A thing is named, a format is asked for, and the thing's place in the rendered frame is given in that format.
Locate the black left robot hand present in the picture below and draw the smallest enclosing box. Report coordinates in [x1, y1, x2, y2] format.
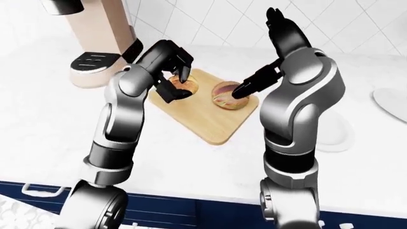
[135, 39, 195, 104]

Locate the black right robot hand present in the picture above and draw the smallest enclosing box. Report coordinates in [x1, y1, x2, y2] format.
[231, 7, 314, 99]

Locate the round brown bread roll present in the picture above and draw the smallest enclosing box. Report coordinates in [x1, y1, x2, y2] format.
[167, 74, 200, 94]

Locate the round reddish bread roll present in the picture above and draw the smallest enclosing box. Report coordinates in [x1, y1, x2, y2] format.
[211, 81, 249, 111]

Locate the wooden cutting board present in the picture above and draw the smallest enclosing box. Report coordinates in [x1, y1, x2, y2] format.
[148, 68, 259, 145]

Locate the beige black coffee machine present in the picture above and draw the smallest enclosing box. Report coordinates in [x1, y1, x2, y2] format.
[42, 0, 144, 89]

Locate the white round plate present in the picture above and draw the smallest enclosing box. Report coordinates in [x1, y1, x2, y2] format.
[371, 87, 407, 119]

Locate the navy blue cabinet front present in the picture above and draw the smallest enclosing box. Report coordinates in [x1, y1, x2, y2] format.
[0, 180, 407, 229]

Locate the white cabinet handle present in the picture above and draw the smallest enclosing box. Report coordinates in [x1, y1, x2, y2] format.
[20, 183, 64, 198]

